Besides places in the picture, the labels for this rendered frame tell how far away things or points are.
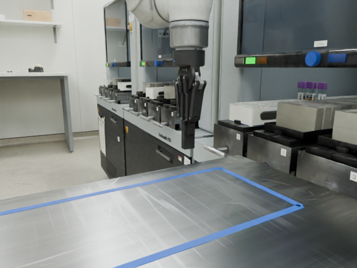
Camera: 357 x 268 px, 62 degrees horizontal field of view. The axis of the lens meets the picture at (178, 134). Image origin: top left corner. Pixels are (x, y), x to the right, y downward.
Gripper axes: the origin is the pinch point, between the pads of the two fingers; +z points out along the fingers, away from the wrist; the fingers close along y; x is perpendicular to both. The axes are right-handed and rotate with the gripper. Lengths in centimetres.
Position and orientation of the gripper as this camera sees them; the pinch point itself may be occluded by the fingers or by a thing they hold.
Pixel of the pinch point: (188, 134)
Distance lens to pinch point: 73.1
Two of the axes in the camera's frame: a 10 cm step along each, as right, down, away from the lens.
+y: -4.3, -1.9, 8.8
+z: 0.0, 9.8, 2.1
